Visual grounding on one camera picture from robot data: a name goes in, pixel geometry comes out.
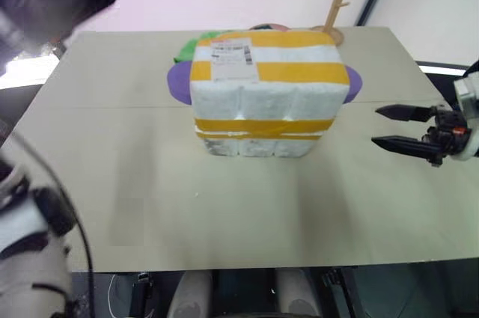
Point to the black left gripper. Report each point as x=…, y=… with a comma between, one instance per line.
x=33, y=7

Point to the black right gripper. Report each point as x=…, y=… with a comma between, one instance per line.
x=451, y=131

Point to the white foam box yellow tape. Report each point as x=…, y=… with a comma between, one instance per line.
x=299, y=101

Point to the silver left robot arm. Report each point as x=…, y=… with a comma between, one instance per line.
x=30, y=288

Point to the green cloth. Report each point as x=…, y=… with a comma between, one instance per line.
x=187, y=52

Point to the wooden tree rack round base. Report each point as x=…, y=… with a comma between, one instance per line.
x=333, y=15

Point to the purple plate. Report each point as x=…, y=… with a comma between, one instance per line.
x=179, y=84

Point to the pink plate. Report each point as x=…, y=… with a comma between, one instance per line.
x=275, y=27

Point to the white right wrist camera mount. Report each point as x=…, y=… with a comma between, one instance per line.
x=467, y=97

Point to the black table bracket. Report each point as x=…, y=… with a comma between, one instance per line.
x=142, y=292
x=340, y=292

